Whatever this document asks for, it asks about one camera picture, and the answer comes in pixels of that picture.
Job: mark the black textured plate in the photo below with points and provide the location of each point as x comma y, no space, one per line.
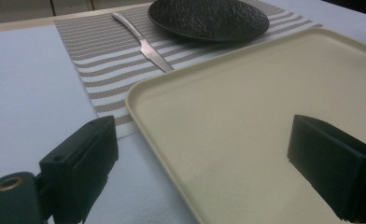
207,18

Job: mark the cream plastic tray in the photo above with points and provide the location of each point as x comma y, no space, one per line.
240,124

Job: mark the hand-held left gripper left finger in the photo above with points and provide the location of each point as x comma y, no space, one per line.
81,165

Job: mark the silver table knife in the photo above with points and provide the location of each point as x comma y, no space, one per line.
147,48

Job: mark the striped woven placemat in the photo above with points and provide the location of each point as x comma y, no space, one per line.
109,62

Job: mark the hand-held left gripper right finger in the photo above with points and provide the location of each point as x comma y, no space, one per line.
330,161

